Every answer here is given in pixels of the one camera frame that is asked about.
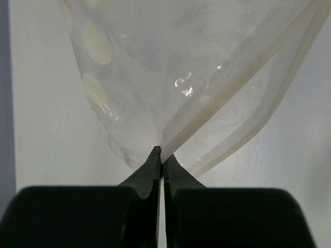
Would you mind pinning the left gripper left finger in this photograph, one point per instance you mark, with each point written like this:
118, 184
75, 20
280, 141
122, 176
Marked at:
126, 215

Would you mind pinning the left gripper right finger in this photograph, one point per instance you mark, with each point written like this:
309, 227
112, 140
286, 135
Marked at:
198, 216

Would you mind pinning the clear dotted zip bag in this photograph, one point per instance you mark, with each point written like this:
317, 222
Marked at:
198, 78

